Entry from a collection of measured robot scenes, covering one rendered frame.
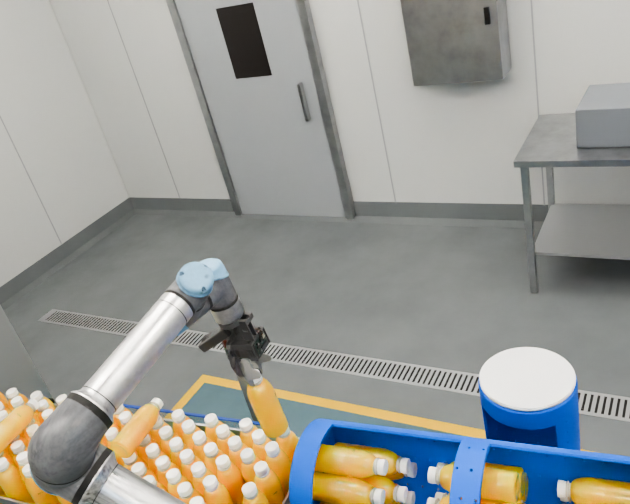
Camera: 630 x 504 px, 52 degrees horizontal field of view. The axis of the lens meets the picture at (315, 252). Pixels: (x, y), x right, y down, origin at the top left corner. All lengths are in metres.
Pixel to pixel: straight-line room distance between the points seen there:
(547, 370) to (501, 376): 0.14
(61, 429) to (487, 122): 3.93
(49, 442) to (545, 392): 1.36
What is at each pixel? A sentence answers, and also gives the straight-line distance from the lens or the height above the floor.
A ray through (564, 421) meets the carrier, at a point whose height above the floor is 0.96.
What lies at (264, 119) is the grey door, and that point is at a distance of 5.43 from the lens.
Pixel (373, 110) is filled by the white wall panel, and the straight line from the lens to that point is 4.98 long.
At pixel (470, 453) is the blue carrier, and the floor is 1.23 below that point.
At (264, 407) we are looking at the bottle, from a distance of 1.73.
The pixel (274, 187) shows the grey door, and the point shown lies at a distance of 5.69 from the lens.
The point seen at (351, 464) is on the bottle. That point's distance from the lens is 1.70.
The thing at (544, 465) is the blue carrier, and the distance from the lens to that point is 1.77.
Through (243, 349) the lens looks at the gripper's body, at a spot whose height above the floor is 1.52.
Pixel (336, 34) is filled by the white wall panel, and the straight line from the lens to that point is 4.91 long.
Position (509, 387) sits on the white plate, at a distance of 2.04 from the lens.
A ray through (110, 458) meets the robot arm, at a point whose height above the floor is 1.59.
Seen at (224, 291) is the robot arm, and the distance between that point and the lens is 1.51.
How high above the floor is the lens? 2.42
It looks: 28 degrees down
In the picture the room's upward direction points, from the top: 15 degrees counter-clockwise
